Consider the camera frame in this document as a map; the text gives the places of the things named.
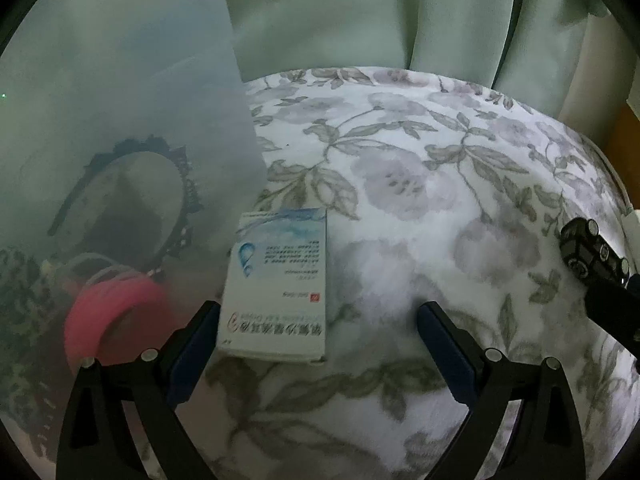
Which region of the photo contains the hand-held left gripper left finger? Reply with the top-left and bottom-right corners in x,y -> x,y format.
56,300 -> 223,480

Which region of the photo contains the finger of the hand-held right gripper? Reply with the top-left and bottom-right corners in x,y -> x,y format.
559,217 -> 632,288

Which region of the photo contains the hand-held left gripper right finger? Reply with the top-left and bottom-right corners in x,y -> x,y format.
417,301 -> 586,480

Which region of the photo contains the pink tape roll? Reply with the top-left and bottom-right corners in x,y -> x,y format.
64,277 -> 168,368

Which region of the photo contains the white medicine box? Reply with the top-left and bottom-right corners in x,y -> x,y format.
216,207 -> 329,363

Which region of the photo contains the translucent plastic storage bag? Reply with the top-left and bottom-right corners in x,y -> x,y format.
0,0 -> 268,461

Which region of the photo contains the wooden furniture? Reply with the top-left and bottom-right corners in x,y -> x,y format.
602,100 -> 640,211

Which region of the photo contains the black lace headband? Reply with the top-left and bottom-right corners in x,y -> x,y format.
47,135 -> 201,281

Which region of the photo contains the floral blanket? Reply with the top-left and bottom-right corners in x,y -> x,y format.
135,66 -> 640,480

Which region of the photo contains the green curtain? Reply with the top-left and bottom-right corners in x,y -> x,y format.
220,0 -> 631,126

